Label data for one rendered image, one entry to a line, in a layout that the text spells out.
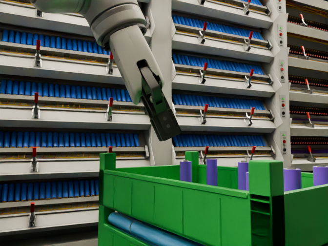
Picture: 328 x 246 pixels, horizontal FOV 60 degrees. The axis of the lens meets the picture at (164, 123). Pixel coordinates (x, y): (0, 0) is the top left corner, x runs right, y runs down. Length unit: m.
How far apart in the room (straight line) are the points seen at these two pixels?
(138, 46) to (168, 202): 0.22
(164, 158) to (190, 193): 0.94
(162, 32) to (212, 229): 1.11
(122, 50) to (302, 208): 0.29
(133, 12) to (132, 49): 0.06
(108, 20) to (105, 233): 0.31
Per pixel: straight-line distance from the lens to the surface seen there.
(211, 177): 0.48
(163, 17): 1.34
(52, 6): 0.44
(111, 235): 0.44
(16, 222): 1.16
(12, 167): 1.14
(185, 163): 0.44
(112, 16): 0.44
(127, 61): 0.41
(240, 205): 0.25
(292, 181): 0.33
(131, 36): 0.42
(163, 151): 1.22
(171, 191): 0.31
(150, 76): 0.39
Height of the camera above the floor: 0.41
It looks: 4 degrees up
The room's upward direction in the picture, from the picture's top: straight up
